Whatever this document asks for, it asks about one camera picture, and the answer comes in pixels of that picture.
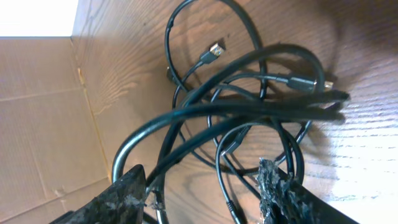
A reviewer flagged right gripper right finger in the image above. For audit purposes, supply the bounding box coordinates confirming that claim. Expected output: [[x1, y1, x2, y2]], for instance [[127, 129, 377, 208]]
[[257, 159, 356, 224]]

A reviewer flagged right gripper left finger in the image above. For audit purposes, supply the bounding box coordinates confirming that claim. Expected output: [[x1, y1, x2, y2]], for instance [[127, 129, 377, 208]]
[[52, 164, 146, 224]]

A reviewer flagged black USB cable dark plug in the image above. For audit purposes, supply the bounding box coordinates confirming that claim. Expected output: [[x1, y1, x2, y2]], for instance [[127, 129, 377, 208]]
[[112, 44, 349, 223]]

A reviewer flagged black USB cable gold plug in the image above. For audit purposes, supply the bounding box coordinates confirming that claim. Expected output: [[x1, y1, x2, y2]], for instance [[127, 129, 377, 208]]
[[164, 0, 335, 175]]

